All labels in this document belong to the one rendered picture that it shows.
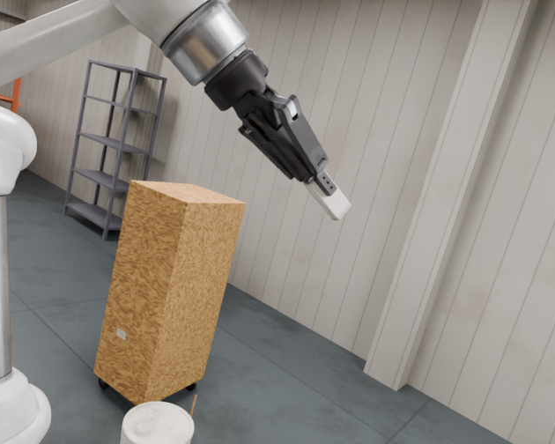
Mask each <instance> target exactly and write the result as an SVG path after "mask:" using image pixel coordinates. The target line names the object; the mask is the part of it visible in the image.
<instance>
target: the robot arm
mask: <svg viewBox="0 0 555 444"><path fill-rule="evenodd" d="M230 1H231V0H81V1H78V2H76V3H74V4H70V5H67V6H65V7H63V8H61V9H58V10H56V11H52V12H50V13H47V14H45V15H42V16H40V17H38V18H34V19H32V20H29V21H27V22H25V23H22V24H20V25H17V26H14V27H12V28H9V29H7V30H4V31H2V32H0V86H2V85H6V84H8V83H10V82H11V81H13V80H15V79H17V78H21V77H23V76H25V75H26V74H28V73H30V72H32V71H34V70H38V69H39V68H41V67H43V66H45V65H47V64H49V63H52V62H53V61H56V60H58V59H60V58H62V57H64V56H66V55H68V54H70V53H72V52H75V51H77V50H79V49H81V48H83V47H85V46H87V45H89V44H92V43H94V42H95V41H98V40H100V39H102V38H104V37H107V36H109V35H110V34H112V33H116V32H118V31H120V30H122V29H124V28H126V27H129V26H134V27H135V28H136V29H137V30H138V31H139V32H140V33H142V34H143V35H145V36H146V37H148V38H149V39H150V40H151V41H153V42H154V43H155V44H156V45H157V46H158V47H159V48H160V49H161V50H162V52H163V54H164V55H165V57H166V58H168V59H169V60H170V61H171V62H172V64H173V65H174V66H175V67H176V68H177V70H178V71H179V72H180V73H181V74H182V75H183V76H184V77H185V78H186V80H187V81H188V82H189V83H190V84H191V85H192V86H197V85H199V84H200V83H201V82H203V83H204V84H205V85H206V86H205V87H204V92H205V93H206V94H207V95H208V97H209V98H210V99H211V100H212V102H213V103H214V104H215V105H216V106H217V108H218V109H219V110H220V111H226V110H227V109H229V108H230V107H233V109H234V111H235V113H236V114H237V116H238V117H239V118H240V119H241V120H242V125H241V126H240V127H239V128H238V131H239V132H240V133H241V134H242V135H243V136H244V137H245V138H247V139H248V140H249V141H251V142H252V143H253V144H254V145H255V146H256V147H257V148H258V149H259V150H260V151H261V152H262V153H263V154H264V155H265V156H266V157H267V158H268V159H269V160H270V161H271V162H272V163H273V164H274V165H275V166H276V167H277V168H278V169H279V170H280V171H281V172H282V173H283V174H284V175H285V176H286V177H287V178H288V179H290V180H292V179H293V178H296V180H297V181H299V182H302V183H303V184H304V186H305V187H306V188H307V190H308V191H309V192H310V193H311V194H312V196H313V197H314V198H315V200H316V201H317V202H318V203H319V205H320V206H321V207H322V208H323V209H324V210H325V211H326V212H327V214H328V215H329V216H330V217H331V219H332V220H340V219H341V218H342V216H343V215H344V214H345V213H346V212H347V211H348V210H349V209H350V208H351V207H352V205H351V203H350V202H349V201H348V199H347V198H346V197H345V196H344V194H343V193H342V192H341V190H340V189H339V188H338V186H337V185H336V184H335V183H334V182H333V181H332V180H331V178H330V177H329V175H328V174H327V173H326V172H325V170H324V167H325V166H326V165H327V164H328V163H329V158H328V156H327V154H326V153H325V151H324V150H323V148H322V146H321V144H320V142H319V141H318V139H317V137H316V135H315V134H314V132H313V130H312V129H311V127H310V125H309V123H308V122H307V119H306V117H305V116H304V115H303V113H302V111H301V107H300V102H299V99H298V98H297V96H295V95H294V94H291V95H290V96H289V97H288V98H287V99H285V98H282V97H279V96H278V93H277V92H276V91H275V89H273V88H272V87H271V86H270V85H269V84H267V83H266V82H265V77H266V76H267V75H268V73H269V70H268V68H267V66H266V65H265V64H264V63H263V61H262V60H261V58H260V57H259V56H258V54H257V53H256V52H255V51H254V50H253V49H251V48H248V49H246V48H245V46H244V44H245V43H246V42H247V41H248V40H249V38H250V35H249V32H248V31H247V30H246V28H245V27H244V26H243V24H242V23H241V22H240V21H239V20H238V18H237V17H236V16H235V14H234V13H233V11H232V10H231V9H230V7H229V6H228V5H227V3H228V2H230ZM36 151H37V140H36V136H35V134H34V131H33V129H32V127H31V126H30V124H29V123H28V122H27V121H26V120H24V119H23V118H22V117H20V116H19V115H16V114H15V113H13V112H12V111H10V110H8V109H6V108H4V107H0V444H39V443H40V442H41V440H42V439H43V437H44V436H45V434H46V433H47V431H48V429H49V426H50V421H51V409H50V405H49V402H48V399H47V397H46V396H45V394H44V393H43V392H42V391H41V390H40V389H39V388H37V387H35V386H34V385H32V384H30V383H28V381H27V378H26V376H25V375H24V374H22V373H21V372H20V371H19V370H18V369H16V368H15V367H12V356H11V311H10V288H9V265H8V242H7V219H6V196H5V195H6V194H10V193H11V191H12V190H13V188H14V186H15V181H16V180H17V178H18V175H19V172H20V171H22V170H24V169H25V168H26V167H28V166H29V164H30V163H31V162H32V161H33V159H34V157H35V154H36Z"/></svg>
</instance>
